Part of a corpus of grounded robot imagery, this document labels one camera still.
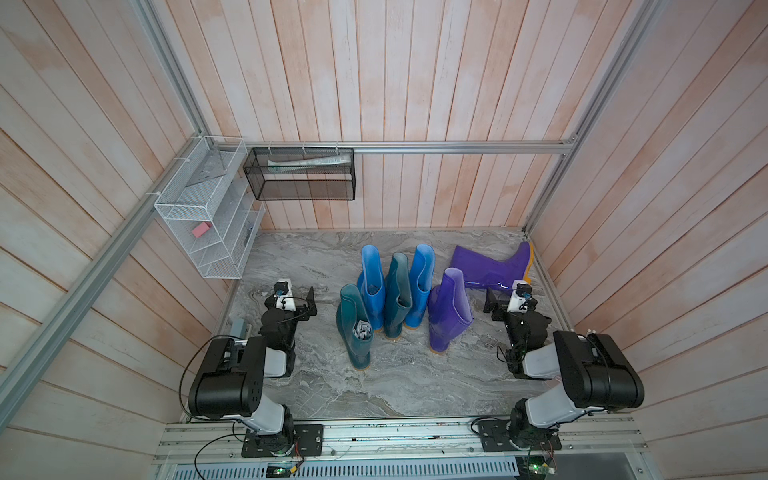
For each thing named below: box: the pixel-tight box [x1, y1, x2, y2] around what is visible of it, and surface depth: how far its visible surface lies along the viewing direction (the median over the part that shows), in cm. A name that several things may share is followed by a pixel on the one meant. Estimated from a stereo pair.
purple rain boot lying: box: [451, 241, 535, 290], surface depth 103 cm
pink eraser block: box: [191, 221, 212, 238], surface depth 84 cm
